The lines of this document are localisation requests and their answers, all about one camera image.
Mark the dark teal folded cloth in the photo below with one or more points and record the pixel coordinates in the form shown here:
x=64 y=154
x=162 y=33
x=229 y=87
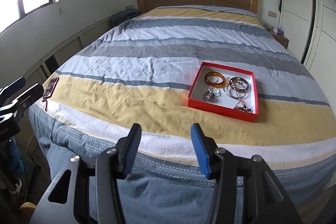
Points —
x=123 y=16

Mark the amber brown bangle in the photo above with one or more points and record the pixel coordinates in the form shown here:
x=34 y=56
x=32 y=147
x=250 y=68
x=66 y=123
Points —
x=215 y=79

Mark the grey brown bangle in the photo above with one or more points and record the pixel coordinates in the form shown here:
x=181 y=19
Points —
x=239 y=84

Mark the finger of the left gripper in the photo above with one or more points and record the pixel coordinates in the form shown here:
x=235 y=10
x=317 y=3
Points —
x=23 y=101
x=12 y=88

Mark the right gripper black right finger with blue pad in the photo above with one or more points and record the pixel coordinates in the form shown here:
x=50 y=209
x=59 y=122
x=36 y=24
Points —
x=216 y=163

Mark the wooden nightstand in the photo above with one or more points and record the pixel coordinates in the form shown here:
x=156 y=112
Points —
x=281 y=39

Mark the silver wristwatch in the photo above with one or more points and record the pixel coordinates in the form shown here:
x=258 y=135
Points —
x=211 y=94

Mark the low white wall cabinets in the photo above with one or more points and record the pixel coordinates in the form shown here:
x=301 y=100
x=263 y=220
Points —
x=39 y=72

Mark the purple tissue box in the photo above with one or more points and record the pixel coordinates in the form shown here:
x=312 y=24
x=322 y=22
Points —
x=278 y=31

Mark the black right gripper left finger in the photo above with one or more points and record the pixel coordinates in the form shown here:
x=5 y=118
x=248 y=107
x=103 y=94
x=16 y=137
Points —
x=112 y=165

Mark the smartphone with red case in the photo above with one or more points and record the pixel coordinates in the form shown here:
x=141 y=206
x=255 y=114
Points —
x=50 y=88

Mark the striped bed duvet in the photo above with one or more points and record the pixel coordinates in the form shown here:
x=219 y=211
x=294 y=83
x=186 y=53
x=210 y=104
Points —
x=142 y=70

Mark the large silver bangle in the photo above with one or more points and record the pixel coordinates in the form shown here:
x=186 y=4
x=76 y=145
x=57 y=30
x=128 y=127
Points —
x=236 y=94

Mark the red jewelry tray box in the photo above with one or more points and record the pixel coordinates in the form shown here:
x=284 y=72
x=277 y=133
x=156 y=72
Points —
x=246 y=109

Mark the white wardrobe doors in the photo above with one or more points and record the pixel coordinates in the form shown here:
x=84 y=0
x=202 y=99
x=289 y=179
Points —
x=310 y=27

